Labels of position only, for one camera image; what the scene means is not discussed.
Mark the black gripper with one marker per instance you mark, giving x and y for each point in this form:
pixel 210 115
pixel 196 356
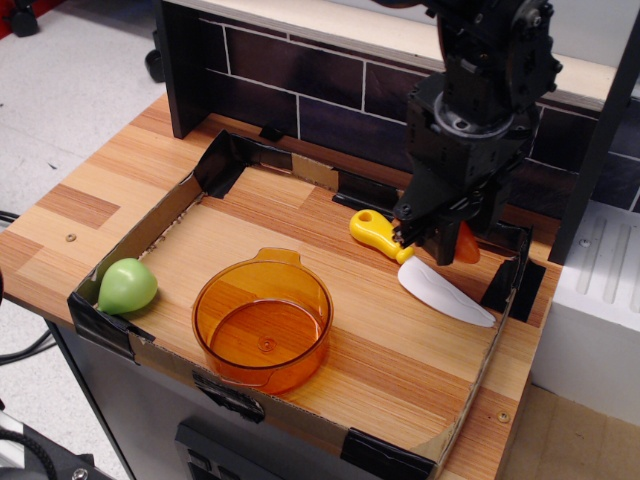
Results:
pixel 462 171

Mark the orange plastic toy carrot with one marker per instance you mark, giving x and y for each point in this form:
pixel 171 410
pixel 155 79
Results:
pixel 466 248

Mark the orange transparent plastic pot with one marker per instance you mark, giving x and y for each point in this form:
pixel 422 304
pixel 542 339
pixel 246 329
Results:
pixel 264 323

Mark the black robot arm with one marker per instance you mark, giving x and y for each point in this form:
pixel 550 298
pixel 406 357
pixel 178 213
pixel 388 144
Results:
pixel 497 56

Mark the cardboard fence with black tape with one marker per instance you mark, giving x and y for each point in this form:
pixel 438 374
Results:
pixel 400 385

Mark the dark brick pattern backsplash panel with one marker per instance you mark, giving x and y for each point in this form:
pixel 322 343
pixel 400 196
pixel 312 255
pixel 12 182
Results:
pixel 355 103

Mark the white ribbed sink block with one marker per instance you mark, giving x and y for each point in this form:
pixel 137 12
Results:
pixel 589 349

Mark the green plastic toy pear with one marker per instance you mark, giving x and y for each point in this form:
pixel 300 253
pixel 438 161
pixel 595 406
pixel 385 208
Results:
pixel 127 286

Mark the black caster wheel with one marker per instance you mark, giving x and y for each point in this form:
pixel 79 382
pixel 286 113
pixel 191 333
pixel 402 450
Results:
pixel 153 61

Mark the yellow handled toy knife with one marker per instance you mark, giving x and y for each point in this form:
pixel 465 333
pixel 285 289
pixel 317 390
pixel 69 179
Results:
pixel 374 230

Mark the black vertical post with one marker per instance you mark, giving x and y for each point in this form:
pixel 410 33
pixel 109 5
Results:
pixel 610 119

